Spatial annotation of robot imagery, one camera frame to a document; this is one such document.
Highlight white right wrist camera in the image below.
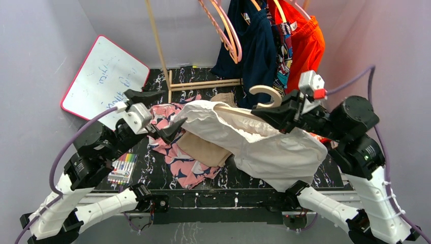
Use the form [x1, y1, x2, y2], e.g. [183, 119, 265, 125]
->
[298, 70, 327, 115]

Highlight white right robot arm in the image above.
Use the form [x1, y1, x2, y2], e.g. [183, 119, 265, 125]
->
[252, 90, 423, 243]

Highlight light wooden hanger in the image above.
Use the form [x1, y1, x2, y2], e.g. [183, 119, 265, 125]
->
[213, 84, 284, 120]

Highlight wooden clothes rack frame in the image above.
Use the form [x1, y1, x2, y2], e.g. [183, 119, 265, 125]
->
[144, 0, 243, 103]

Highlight pink framed whiteboard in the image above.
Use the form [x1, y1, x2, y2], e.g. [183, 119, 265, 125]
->
[60, 35, 150, 120]

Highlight pink shark print shorts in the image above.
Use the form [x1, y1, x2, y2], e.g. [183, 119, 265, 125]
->
[148, 95, 220, 190]

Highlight beige shorts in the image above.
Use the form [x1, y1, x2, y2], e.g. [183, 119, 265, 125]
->
[174, 93, 243, 167]

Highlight navy blue hanging shorts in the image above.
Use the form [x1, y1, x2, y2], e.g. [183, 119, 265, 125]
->
[211, 1, 277, 109]

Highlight white shorts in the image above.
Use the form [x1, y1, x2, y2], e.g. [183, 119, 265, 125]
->
[173, 100, 327, 192]

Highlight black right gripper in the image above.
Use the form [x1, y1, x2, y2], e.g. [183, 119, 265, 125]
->
[250, 88, 346, 142]

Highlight colourful print hanging shorts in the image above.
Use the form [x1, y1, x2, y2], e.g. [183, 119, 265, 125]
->
[267, 14, 293, 96]

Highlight pink and orange hanger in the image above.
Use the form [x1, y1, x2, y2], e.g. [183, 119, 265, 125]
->
[198, 0, 242, 64]

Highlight coloured marker pack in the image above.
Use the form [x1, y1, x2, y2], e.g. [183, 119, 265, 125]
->
[107, 153, 138, 186]

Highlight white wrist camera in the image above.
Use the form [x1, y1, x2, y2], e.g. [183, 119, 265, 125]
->
[298, 70, 327, 115]
[115, 102, 153, 135]

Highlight orange hanging shorts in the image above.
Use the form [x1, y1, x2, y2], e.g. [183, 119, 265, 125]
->
[267, 1, 325, 93]

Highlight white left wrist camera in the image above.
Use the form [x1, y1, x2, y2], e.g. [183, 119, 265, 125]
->
[115, 102, 153, 135]

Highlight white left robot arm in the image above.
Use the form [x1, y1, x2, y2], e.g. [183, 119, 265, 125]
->
[20, 89, 184, 243]

